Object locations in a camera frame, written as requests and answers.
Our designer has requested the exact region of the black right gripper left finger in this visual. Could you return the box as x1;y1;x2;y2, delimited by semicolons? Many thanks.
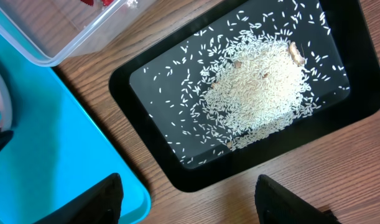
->
35;173;124;224

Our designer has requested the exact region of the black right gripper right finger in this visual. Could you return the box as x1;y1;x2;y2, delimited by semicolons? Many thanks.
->
254;174;340;224

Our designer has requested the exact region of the large white pink plate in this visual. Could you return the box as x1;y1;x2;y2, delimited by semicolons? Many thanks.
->
0;62;13;131

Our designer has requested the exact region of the red white wrapper waste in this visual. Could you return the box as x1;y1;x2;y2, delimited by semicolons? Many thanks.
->
80;0;114;7

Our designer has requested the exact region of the clear plastic waste bin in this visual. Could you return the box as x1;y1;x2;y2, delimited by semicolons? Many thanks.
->
0;0;154;67

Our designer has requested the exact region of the teal plastic tray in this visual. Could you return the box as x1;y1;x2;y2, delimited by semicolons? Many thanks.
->
0;35;151;223

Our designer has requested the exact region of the black tray with rice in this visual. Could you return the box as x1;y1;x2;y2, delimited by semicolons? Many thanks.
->
109;0;380;192

